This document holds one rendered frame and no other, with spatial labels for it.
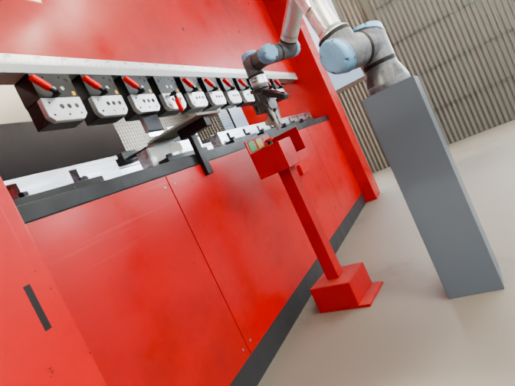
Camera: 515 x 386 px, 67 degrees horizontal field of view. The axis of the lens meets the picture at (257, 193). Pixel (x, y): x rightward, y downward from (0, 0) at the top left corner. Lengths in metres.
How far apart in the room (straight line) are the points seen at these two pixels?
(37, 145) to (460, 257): 1.79
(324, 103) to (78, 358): 3.07
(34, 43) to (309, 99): 2.59
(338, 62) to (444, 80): 3.80
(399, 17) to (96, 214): 4.48
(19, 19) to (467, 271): 1.70
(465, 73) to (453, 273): 3.76
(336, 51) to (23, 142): 1.37
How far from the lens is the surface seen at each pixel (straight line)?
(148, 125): 1.72
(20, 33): 1.53
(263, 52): 1.68
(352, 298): 1.74
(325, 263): 1.80
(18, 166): 1.93
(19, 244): 0.94
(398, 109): 1.41
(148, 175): 1.37
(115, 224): 1.21
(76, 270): 1.10
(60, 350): 0.94
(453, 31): 5.11
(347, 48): 1.34
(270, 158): 1.65
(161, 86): 1.87
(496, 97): 5.12
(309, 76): 3.66
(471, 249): 1.51
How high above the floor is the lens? 0.72
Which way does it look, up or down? 4 degrees down
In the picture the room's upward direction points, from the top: 25 degrees counter-clockwise
